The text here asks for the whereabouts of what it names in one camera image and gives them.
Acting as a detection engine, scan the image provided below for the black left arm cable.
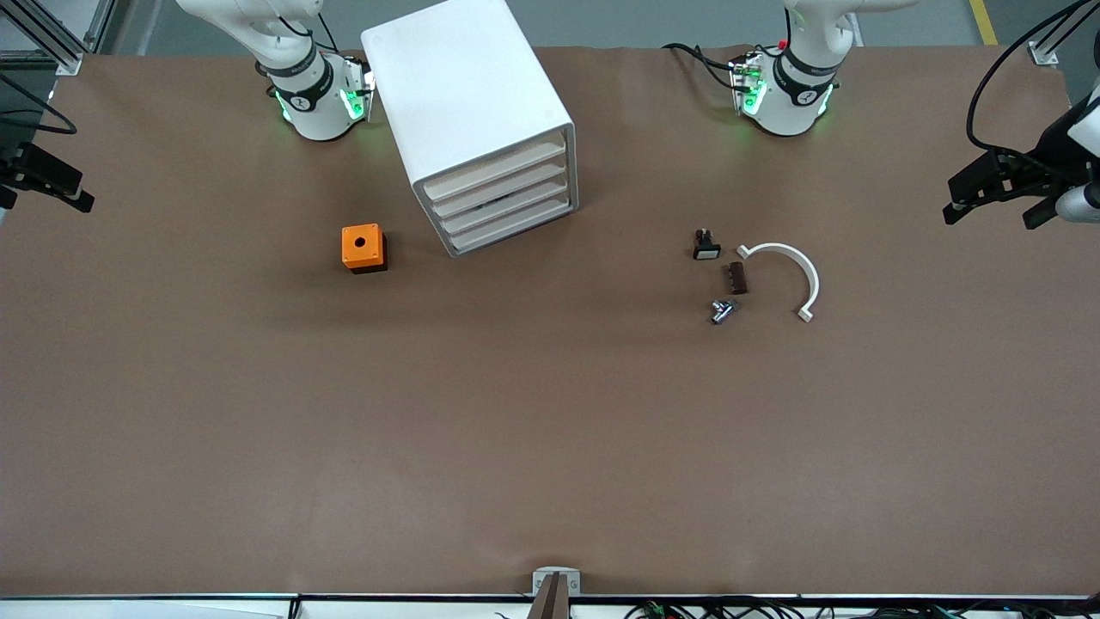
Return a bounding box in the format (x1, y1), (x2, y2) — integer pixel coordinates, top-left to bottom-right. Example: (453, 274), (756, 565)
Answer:
(967, 0), (1100, 164)

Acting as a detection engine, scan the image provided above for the aluminium frame profile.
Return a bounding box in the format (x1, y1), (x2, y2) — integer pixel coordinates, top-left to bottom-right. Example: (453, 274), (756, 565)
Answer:
(13, 0), (84, 77)
(1029, 0), (1100, 68)
(86, 0), (118, 52)

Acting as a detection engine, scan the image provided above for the white curved plastic bracket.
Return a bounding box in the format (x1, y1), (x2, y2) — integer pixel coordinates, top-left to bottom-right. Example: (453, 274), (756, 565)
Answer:
(736, 242), (821, 324)

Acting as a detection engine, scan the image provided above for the black base cable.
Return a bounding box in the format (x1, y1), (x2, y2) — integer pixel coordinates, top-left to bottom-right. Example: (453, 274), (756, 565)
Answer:
(662, 41), (742, 87)

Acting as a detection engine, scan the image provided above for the orange push button enclosure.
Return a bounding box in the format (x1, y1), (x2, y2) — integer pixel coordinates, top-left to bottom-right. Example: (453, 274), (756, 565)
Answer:
(341, 224), (388, 275)

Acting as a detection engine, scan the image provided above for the grey metal table bracket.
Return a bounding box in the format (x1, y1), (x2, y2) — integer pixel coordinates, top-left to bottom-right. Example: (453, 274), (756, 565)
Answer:
(532, 567), (582, 597)

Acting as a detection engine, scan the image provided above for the dark support post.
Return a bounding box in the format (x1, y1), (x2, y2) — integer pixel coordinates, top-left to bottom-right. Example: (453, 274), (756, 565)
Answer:
(526, 573), (573, 619)

